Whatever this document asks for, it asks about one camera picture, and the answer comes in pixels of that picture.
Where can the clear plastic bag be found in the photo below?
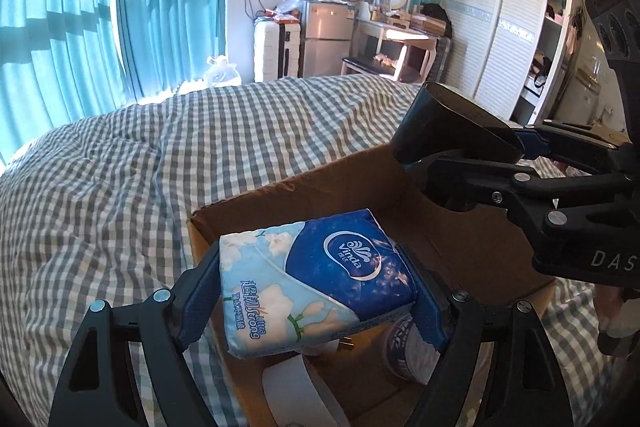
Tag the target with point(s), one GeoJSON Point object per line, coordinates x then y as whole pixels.
{"type": "Point", "coordinates": [292, 2]}

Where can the grey checked blanket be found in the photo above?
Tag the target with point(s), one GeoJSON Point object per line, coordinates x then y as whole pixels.
{"type": "Point", "coordinates": [125, 187]}

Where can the dark checked cloth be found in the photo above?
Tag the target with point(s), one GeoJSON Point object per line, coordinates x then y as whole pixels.
{"type": "Point", "coordinates": [444, 54]}

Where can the black bag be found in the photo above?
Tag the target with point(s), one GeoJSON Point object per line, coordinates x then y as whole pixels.
{"type": "Point", "coordinates": [437, 18]}

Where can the silver fridge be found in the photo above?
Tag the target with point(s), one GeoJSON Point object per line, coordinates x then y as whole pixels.
{"type": "Point", "coordinates": [325, 37]}

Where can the pink hanging garment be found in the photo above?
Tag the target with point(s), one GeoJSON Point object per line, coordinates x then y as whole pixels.
{"type": "Point", "coordinates": [575, 29]}

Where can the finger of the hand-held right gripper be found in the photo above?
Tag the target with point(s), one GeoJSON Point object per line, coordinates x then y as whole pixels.
{"type": "Point", "coordinates": [531, 143]}
{"type": "Point", "coordinates": [500, 187]}

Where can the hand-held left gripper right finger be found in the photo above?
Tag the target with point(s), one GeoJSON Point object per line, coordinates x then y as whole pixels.
{"type": "Point", "coordinates": [429, 327]}

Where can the white louvred wardrobe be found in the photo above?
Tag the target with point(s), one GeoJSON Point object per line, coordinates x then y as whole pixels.
{"type": "Point", "coordinates": [500, 22]}

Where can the white suitcase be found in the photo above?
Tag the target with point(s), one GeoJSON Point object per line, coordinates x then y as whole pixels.
{"type": "Point", "coordinates": [272, 52]}

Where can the blue floral tissue pack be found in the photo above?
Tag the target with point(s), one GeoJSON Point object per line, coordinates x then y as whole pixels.
{"type": "Point", "coordinates": [310, 277]}

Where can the brown flat box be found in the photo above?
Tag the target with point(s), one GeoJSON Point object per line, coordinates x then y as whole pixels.
{"type": "Point", "coordinates": [425, 23]}

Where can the brown cardboard box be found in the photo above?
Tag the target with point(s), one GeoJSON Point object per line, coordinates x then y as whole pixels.
{"type": "Point", "coordinates": [450, 237]}

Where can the white plastic bag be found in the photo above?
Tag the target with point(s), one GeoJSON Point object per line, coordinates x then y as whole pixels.
{"type": "Point", "coordinates": [224, 73]}

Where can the black bench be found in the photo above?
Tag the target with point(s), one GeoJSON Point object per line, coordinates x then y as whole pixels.
{"type": "Point", "coordinates": [365, 64]}

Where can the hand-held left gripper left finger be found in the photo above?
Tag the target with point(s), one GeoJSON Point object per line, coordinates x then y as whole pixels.
{"type": "Point", "coordinates": [196, 304]}

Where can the white dressing table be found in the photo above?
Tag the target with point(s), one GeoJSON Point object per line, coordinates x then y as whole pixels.
{"type": "Point", "coordinates": [390, 31]}

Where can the clear jar with blue label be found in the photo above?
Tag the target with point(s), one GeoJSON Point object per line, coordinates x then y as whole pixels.
{"type": "Point", "coordinates": [405, 352]}

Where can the person's right hand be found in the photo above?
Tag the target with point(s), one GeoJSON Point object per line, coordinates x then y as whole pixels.
{"type": "Point", "coordinates": [612, 307]}

